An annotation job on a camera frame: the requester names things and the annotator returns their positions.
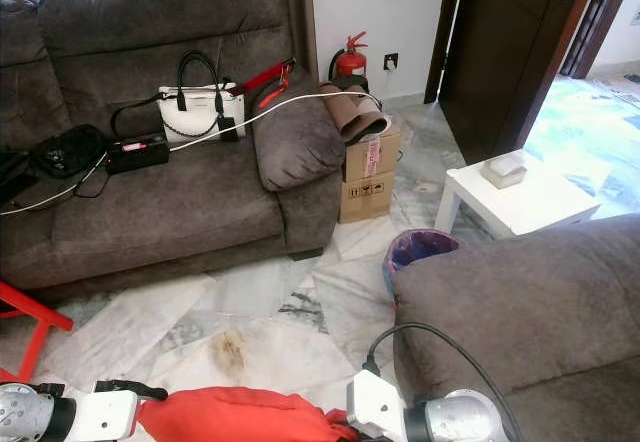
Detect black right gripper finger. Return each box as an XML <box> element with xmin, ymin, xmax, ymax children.
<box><xmin>93</xmin><ymin>379</ymin><xmax>169</xmax><ymax>402</ymax></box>

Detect red pillow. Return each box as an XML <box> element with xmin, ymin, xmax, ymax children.
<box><xmin>137</xmin><ymin>386</ymin><xmax>362</xmax><ymax>442</ymax></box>

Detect grey fabric sofa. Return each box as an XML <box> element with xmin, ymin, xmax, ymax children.
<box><xmin>390</xmin><ymin>212</ymin><xmax>640</xmax><ymax>442</ymax></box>
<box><xmin>0</xmin><ymin>0</ymin><xmax>347</xmax><ymax>294</ymax></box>

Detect waste bin with blue bag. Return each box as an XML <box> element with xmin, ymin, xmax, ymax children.
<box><xmin>381</xmin><ymin>227</ymin><xmax>462</xmax><ymax>299</ymax></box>

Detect black charger box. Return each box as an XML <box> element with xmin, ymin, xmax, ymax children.
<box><xmin>104</xmin><ymin>133</ymin><xmax>172</xmax><ymax>176</ymax></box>

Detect black flat bag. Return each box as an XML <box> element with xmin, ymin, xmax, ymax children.
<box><xmin>0</xmin><ymin>149</ymin><xmax>32</xmax><ymax>204</ymax></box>

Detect black pouch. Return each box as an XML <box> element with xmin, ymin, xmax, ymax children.
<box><xmin>29</xmin><ymin>124</ymin><xmax>107</xmax><ymax>181</ymax></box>

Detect cardboard box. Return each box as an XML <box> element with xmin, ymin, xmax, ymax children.
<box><xmin>337</xmin><ymin>126</ymin><xmax>404</xmax><ymax>226</ymax></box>

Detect white side table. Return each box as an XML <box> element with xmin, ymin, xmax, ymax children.
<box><xmin>435</xmin><ymin>149</ymin><xmax>602</xmax><ymax>241</ymax></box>

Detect beige tissue box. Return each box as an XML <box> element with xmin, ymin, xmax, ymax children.
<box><xmin>479</xmin><ymin>151</ymin><xmax>529</xmax><ymax>191</ymax></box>

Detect brown rolled mat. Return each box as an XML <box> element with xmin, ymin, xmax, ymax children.
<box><xmin>319</xmin><ymin>81</ymin><xmax>390</xmax><ymax>144</ymax></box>

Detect red fire extinguisher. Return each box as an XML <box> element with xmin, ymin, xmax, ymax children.
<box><xmin>327</xmin><ymin>31</ymin><xmax>372</xmax><ymax>89</ymax></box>

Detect dark wooden door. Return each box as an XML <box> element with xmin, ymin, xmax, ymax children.
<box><xmin>422</xmin><ymin>0</ymin><xmax>617</xmax><ymax>164</ymax></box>

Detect red stool frame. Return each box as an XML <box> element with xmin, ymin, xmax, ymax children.
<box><xmin>0</xmin><ymin>281</ymin><xmax>76</xmax><ymax>384</ymax></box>

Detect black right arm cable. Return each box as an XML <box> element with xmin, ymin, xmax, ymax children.
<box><xmin>363</xmin><ymin>322</ymin><xmax>526</xmax><ymax>442</ymax></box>

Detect white handbag black handles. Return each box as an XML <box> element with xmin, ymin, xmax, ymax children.
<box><xmin>157</xmin><ymin>51</ymin><xmax>247</xmax><ymax>147</ymax></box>

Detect white cable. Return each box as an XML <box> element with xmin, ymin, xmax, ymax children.
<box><xmin>0</xmin><ymin>89</ymin><xmax>382</xmax><ymax>216</ymax></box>

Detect red strap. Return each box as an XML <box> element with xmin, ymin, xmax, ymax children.
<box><xmin>239</xmin><ymin>57</ymin><xmax>297</xmax><ymax>114</ymax></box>

